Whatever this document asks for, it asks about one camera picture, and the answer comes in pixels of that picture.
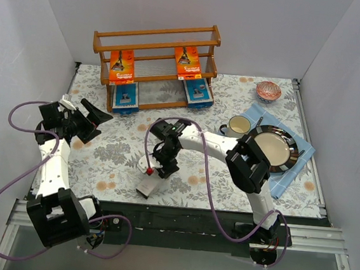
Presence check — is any blue Harry's razor box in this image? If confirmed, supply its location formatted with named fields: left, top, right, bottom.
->
left=183, top=79, right=213, bottom=109
left=112, top=83, right=139, bottom=115

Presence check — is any tall beige slim box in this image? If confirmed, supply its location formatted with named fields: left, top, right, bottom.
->
left=135, top=174, right=162, bottom=199

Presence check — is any orange razor pack with pictures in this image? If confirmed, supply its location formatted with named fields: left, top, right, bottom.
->
left=109, top=50, right=135, bottom=86

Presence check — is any orange Gillette Fusion5 box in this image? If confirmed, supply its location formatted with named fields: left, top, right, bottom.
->
left=174, top=46, right=202, bottom=81

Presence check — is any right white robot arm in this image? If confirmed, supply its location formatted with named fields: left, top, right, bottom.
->
left=139, top=117, right=284, bottom=244

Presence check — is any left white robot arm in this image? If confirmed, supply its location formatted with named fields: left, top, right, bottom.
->
left=26, top=95, right=112, bottom=248

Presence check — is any wooden three-tier shelf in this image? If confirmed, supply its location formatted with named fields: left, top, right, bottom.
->
left=93, top=25, right=221, bottom=112

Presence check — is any floral table mat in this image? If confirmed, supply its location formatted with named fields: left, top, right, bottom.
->
left=69, top=64, right=326, bottom=219

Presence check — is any white enamel mug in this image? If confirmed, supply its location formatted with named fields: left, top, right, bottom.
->
left=219, top=115, right=251, bottom=138

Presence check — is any blue checked cloth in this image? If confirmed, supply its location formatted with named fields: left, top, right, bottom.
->
left=236, top=103, right=315, bottom=199

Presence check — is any black rimmed plate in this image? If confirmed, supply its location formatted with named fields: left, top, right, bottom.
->
left=248, top=125, right=300, bottom=174

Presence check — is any red patterned bowl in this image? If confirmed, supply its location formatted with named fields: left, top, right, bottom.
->
left=256, top=81, right=282, bottom=104

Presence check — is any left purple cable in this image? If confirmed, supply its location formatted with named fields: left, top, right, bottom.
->
left=0, top=97, right=145, bottom=270

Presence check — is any purple cable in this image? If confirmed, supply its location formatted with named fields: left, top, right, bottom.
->
left=133, top=114, right=300, bottom=269
left=0, top=97, right=145, bottom=270

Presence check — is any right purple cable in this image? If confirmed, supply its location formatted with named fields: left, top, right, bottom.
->
left=133, top=114, right=300, bottom=269

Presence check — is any aluminium rail frame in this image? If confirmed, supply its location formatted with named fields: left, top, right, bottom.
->
left=0, top=50, right=360, bottom=270

